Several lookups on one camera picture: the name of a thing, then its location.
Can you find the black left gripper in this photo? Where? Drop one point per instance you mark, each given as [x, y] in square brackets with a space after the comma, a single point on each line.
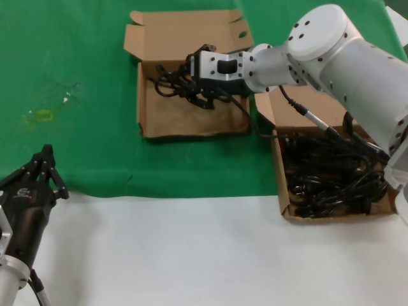
[25, 210]

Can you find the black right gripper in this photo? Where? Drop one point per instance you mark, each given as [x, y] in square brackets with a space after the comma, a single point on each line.
[223, 86]

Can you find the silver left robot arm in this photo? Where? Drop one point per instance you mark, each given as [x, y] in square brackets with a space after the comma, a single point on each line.
[9, 282]

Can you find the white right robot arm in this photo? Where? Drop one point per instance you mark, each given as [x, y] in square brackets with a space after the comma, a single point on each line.
[318, 32]

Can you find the torn-edged open cardboard box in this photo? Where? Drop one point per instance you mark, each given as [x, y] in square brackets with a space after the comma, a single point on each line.
[191, 124]

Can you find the green table cloth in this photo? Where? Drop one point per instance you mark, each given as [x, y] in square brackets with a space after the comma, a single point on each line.
[79, 143]

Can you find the yellow tape square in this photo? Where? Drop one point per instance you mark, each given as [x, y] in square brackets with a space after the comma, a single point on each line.
[37, 116]

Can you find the silver right wrist bracket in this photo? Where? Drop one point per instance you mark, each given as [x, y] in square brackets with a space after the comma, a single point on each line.
[208, 63]

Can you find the silver wrist bracket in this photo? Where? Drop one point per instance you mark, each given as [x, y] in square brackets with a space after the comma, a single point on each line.
[4, 232]
[208, 63]

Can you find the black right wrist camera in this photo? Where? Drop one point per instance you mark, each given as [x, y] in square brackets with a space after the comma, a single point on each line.
[192, 65]

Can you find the silver left wrist bracket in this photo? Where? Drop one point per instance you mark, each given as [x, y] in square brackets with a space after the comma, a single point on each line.
[4, 232]

